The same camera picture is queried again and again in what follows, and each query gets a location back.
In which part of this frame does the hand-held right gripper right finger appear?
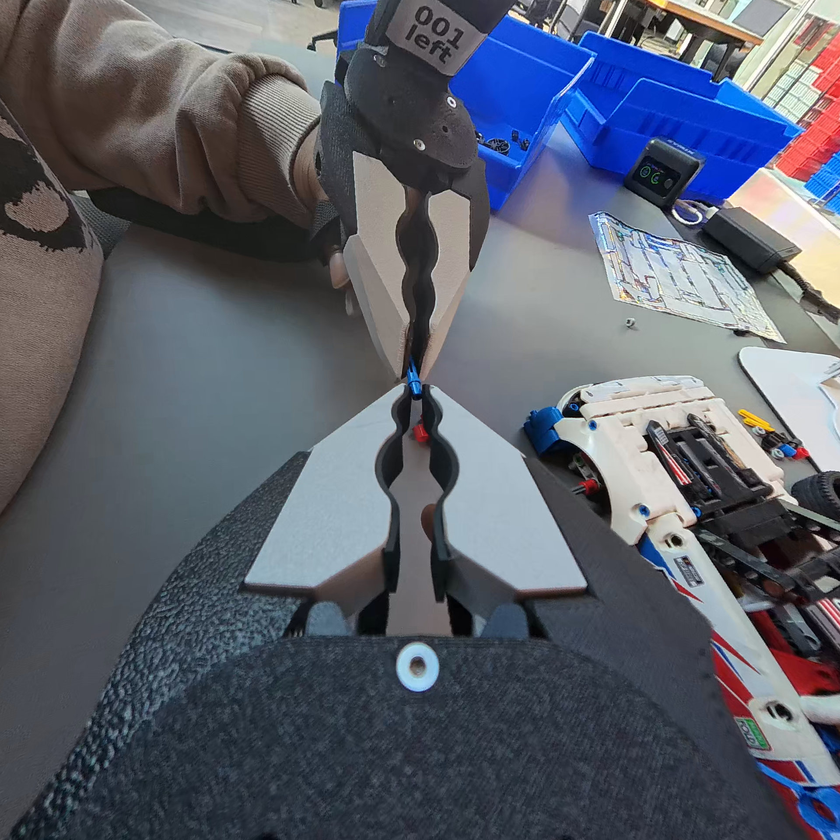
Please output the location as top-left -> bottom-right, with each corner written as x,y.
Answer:
422,384 -> 588,621

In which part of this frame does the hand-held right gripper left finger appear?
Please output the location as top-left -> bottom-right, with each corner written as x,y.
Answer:
244,385 -> 413,619

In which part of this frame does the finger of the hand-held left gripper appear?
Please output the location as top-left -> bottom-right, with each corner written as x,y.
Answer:
343,152 -> 421,383
412,189 -> 473,382

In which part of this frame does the brick-built race car model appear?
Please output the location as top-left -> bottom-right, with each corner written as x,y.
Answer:
523,375 -> 840,840

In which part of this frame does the person's left forearm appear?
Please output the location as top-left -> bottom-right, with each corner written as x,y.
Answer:
0,0 -> 324,231

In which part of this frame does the person's left hand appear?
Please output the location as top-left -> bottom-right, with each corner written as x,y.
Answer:
292,128 -> 361,317

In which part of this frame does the blue plastic bin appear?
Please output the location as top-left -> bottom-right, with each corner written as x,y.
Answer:
336,0 -> 596,212
579,31 -> 723,101
563,77 -> 803,206

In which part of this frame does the black office chair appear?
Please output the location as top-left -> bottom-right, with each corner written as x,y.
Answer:
69,187 -> 342,265

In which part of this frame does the small black screen device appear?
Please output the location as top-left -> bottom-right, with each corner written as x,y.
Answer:
623,138 -> 707,210

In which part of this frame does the shiny sticker sheet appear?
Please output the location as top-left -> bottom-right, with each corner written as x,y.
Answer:
588,211 -> 787,344

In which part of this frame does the small yellow black brick assembly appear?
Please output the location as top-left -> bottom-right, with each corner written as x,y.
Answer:
738,408 -> 812,460

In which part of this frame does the black power adapter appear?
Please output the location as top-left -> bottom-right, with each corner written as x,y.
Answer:
702,206 -> 803,274

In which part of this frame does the wooden background table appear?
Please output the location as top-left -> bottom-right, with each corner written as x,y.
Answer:
600,0 -> 769,67

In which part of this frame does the black rubber tyre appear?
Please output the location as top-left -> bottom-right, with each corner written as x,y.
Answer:
791,471 -> 840,524

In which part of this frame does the person's beige hoodie torso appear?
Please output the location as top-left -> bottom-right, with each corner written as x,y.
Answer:
0,98 -> 106,513

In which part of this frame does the stack of red crates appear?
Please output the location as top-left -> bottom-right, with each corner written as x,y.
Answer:
774,26 -> 840,181

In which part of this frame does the white cable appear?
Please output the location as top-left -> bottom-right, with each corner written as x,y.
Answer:
671,199 -> 721,228

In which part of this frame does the black cable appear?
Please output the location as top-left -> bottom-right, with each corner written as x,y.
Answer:
780,261 -> 840,324

